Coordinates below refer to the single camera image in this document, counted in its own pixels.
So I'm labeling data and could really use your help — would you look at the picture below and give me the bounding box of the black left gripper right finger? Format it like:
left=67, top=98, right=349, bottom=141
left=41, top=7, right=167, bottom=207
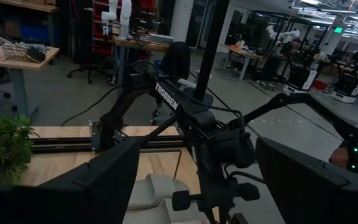
left=255, top=136, right=358, bottom=224

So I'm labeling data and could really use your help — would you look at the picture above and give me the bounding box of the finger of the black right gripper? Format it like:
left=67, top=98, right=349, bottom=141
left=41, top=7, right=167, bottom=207
left=218, top=207, right=231, bottom=224
left=204, top=208, right=216, bottom=224

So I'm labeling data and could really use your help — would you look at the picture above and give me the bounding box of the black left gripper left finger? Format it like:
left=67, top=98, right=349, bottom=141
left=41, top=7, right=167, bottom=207
left=0, top=138, right=141, bottom=224

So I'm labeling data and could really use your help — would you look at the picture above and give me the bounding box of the grey slide sandal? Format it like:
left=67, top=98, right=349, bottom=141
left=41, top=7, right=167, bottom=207
left=122, top=198, right=220, bottom=224
left=127, top=173, right=191, bottom=211

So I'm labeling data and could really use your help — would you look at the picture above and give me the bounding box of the person's hand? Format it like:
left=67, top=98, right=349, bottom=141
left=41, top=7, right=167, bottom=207
left=328, top=146, right=358, bottom=170

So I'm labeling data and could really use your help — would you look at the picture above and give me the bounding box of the green artificial plant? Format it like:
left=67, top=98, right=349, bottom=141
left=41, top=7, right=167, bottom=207
left=0, top=114, right=40, bottom=187

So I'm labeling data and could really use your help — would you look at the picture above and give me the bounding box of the red bin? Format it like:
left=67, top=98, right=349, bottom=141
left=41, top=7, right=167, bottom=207
left=311, top=79, right=328, bottom=91

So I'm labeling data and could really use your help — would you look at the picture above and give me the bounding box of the white and black machine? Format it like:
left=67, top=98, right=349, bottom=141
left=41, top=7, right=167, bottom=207
left=330, top=72, right=358, bottom=104
left=282, top=62, right=319, bottom=95

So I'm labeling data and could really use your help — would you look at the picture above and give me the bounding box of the black office chair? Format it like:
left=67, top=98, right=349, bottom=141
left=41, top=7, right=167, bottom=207
left=152, top=41, right=214, bottom=125

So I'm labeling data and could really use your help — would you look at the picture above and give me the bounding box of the wooden table with grey legs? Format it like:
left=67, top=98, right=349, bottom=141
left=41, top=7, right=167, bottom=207
left=221, top=43, right=269, bottom=82

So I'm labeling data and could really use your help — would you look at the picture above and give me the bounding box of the wooden desk with grey leg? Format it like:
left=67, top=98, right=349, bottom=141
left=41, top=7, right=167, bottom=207
left=0, top=39, right=61, bottom=119

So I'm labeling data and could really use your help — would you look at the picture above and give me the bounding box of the dark office chair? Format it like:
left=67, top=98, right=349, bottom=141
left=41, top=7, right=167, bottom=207
left=66, top=18, right=117, bottom=85

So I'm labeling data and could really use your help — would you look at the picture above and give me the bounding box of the white pillar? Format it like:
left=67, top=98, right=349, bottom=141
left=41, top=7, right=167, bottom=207
left=320, top=15, right=344, bottom=57
left=169, top=0, right=195, bottom=44

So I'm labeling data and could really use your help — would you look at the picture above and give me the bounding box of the red shelving unit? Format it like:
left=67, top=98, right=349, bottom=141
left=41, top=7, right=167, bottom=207
left=91, top=0, right=157, bottom=57

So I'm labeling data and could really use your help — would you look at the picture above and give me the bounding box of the silver flat device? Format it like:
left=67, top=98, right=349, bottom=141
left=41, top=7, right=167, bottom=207
left=149, top=32, right=175, bottom=45

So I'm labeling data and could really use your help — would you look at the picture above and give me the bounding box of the wooden workbench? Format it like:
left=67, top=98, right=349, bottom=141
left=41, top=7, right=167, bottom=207
left=113, top=34, right=171, bottom=85

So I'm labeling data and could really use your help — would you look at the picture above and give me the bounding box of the blue storage bin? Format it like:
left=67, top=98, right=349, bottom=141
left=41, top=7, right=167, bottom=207
left=19, top=24, right=55, bottom=43

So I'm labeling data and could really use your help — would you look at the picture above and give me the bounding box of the black aluminium table frame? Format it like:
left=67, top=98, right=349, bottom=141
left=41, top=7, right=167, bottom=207
left=26, top=114, right=198, bottom=156

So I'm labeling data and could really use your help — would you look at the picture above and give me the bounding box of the black floor cable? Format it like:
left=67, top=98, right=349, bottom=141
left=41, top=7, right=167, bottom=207
left=60, top=84, right=121, bottom=127

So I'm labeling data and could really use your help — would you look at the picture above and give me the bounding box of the tall black vertical post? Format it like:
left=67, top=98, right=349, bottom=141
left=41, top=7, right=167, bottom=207
left=193, top=0, right=231, bottom=103

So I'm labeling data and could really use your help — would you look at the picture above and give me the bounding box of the wire mesh basket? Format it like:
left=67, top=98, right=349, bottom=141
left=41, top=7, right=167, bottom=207
left=1, top=44, right=47, bottom=63

